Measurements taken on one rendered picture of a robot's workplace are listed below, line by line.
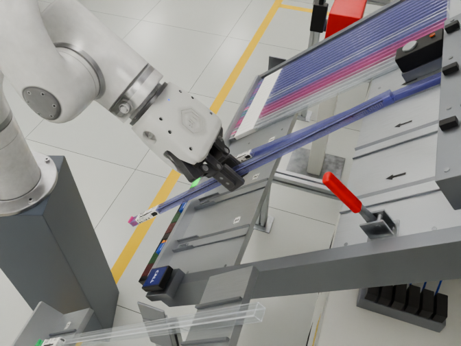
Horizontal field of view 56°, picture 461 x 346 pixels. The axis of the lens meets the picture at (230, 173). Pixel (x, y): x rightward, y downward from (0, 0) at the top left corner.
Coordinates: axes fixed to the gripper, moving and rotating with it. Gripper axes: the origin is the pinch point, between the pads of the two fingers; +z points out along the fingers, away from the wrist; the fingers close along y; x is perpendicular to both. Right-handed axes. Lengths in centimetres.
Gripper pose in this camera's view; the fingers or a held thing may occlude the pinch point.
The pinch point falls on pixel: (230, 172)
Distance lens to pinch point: 63.6
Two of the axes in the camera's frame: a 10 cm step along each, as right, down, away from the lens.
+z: 7.3, 6.2, 2.8
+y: 2.9, -6.5, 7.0
